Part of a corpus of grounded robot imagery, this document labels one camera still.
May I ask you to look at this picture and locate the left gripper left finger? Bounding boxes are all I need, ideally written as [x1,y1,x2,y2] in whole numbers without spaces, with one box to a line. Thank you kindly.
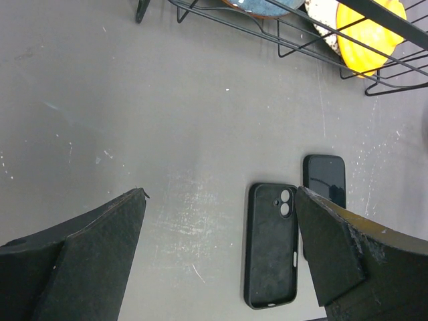
[1,188,148,320]

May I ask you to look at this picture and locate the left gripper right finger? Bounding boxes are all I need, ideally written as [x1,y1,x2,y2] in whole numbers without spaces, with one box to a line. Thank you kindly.
[295,187,427,320]

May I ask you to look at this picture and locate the black smartphone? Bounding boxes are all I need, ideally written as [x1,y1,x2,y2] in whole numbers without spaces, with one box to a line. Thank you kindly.
[302,154,346,209]

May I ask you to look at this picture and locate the orange bowl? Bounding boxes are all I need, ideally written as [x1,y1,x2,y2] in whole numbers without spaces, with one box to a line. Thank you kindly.
[336,4,404,78]

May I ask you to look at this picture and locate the white speckled bowl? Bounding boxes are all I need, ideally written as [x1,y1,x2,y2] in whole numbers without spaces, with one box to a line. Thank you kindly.
[304,0,341,56]

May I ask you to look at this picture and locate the blue glazed plate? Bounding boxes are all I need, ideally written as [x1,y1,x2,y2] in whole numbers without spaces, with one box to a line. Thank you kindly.
[223,0,289,19]

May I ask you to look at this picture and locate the black wire dish basket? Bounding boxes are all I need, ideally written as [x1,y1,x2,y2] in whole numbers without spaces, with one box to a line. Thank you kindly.
[134,0,428,97]

